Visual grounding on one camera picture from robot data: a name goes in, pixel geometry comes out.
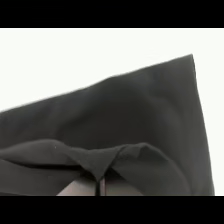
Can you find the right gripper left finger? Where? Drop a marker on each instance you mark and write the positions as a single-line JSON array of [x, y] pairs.
[[81, 188]]

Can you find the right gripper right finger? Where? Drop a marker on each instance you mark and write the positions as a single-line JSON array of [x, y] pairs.
[[120, 186]]

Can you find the black shirt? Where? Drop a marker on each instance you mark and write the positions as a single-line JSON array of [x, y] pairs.
[[133, 116]]

